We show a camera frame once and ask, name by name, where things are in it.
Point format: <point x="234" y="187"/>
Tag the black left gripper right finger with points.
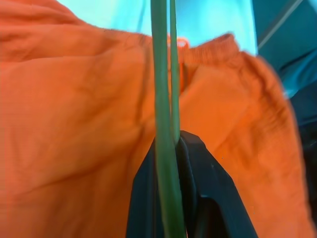
<point x="210" y="188"/>

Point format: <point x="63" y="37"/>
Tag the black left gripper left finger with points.
<point x="142" y="198"/>

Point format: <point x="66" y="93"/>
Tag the orange shorts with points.
<point x="74" y="124"/>

